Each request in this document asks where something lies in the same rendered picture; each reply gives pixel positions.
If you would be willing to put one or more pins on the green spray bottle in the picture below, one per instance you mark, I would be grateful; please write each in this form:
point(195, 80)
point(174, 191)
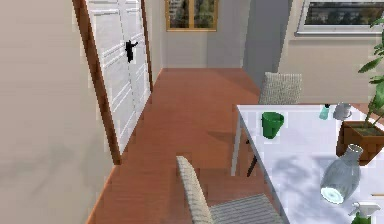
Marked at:
point(363, 213)

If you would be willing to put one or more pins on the clear glass vase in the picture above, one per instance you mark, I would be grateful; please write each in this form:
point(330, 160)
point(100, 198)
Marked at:
point(341, 176)

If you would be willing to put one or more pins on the wooden framed window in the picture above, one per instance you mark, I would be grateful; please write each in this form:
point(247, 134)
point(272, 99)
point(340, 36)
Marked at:
point(191, 15)

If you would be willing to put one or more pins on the green cup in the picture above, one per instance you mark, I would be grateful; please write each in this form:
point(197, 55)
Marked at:
point(271, 125)

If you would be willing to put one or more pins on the grey woven chair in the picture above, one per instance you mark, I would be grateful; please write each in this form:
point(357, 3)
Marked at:
point(226, 206)
point(280, 88)

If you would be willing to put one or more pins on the house plant in brown pot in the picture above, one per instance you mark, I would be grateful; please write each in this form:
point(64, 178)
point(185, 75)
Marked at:
point(363, 136)

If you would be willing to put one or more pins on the teal small bottle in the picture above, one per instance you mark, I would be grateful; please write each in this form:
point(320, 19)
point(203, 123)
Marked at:
point(324, 112)

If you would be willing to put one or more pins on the white panelled room door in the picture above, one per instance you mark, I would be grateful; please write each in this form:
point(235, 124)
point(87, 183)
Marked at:
point(116, 76)

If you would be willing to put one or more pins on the white framed window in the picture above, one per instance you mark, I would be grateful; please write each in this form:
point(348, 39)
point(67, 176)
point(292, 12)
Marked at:
point(340, 15)

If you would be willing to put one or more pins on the white table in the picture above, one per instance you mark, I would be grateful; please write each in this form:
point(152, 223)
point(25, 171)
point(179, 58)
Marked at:
point(300, 150)

